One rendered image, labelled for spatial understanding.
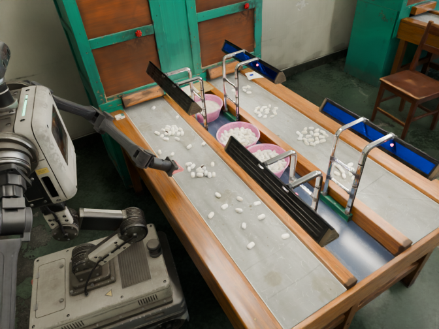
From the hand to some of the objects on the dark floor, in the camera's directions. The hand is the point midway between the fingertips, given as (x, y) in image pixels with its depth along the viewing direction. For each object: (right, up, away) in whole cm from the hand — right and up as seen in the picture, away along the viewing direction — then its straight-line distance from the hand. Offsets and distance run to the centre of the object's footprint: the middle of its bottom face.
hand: (181, 169), depth 178 cm
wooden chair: (+197, +41, +154) cm, 254 cm away
